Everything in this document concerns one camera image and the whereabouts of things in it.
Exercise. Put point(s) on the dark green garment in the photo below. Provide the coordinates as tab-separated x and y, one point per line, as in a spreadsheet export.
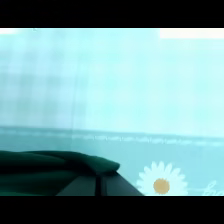
40	170

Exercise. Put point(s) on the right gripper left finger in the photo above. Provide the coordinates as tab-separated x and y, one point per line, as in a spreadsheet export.
81	187

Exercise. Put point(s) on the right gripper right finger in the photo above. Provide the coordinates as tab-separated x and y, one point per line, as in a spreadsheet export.
115	186

